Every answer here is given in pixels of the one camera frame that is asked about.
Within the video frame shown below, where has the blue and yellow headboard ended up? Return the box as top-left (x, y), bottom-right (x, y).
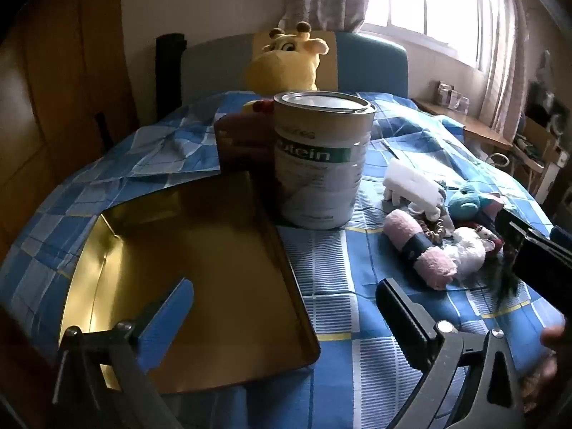
top-left (181, 30), bottom-right (409, 103)

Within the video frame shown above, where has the black rolled mat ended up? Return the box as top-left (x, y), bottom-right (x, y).
top-left (156, 33), bottom-right (187, 114)

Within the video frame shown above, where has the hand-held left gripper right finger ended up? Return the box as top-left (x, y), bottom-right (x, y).
top-left (375, 278), bottom-right (526, 429)

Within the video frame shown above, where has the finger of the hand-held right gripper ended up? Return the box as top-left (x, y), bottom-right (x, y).
top-left (494, 209), bottom-right (549, 252)

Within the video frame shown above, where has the red plush toy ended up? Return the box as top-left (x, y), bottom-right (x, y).
top-left (465, 220), bottom-right (505, 251)

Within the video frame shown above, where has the wooden wardrobe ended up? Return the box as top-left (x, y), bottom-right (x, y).
top-left (0, 0), bottom-right (139, 251)

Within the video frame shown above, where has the pink towel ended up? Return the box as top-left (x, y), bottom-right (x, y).
top-left (385, 211), bottom-right (459, 290)

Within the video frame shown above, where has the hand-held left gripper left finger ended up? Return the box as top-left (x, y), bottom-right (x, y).
top-left (53, 277), bottom-right (195, 429)

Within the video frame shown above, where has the gold tin box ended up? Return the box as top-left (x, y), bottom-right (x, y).
top-left (58, 171), bottom-right (321, 396)

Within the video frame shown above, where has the blue checked blanket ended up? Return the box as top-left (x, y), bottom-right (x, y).
top-left (0, 89), bottom-right (557, 429)

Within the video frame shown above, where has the wooden side desk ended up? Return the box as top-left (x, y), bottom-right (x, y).
top-left (413, 98), bottom-right (514, 150)

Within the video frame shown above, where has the teal plush toy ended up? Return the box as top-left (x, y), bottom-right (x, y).
top-left (448, 183), bottom-right (508, 220)

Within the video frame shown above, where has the white powder can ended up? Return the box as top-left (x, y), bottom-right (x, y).
top-left (272, 90), bottom-right (377, 230)

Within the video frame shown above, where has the clear desk organiser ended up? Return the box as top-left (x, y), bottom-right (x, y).
top-left (435, 81), bottom-right (470, 114)

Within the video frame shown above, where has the white plush toy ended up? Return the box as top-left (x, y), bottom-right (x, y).
top-left (451, 226), bottom-right (506, 278)

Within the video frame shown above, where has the yellow giraffe plush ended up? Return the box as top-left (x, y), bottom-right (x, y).
top-left (242, 21), bottom-right (330, 114)

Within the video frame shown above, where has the beige scrunchie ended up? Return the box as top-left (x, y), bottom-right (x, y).
top-left (418, 214), bottom-right (454, 246)

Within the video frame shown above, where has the window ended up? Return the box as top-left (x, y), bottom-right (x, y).
top-left (362, 0), bottom-right (506, 72)

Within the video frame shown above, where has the person's right hand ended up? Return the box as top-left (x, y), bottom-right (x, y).
top-left (540, 322), bottom-right (572, 366)

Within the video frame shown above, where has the cardboard box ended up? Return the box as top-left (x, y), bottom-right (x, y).
top-left (523, 116), bottom-right (570, 166)

